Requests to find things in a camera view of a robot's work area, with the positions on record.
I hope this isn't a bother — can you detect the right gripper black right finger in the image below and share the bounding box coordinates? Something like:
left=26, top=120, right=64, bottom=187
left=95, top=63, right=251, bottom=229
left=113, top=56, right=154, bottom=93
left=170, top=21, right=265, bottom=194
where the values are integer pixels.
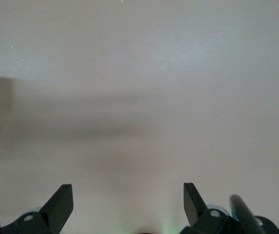
left=179, top=182, right=238, bottom=234

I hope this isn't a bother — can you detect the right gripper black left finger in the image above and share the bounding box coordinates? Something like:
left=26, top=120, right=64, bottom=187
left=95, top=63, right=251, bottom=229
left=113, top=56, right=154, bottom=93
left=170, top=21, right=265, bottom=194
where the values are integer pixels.
left=0, top=184, right=74, bottom=234

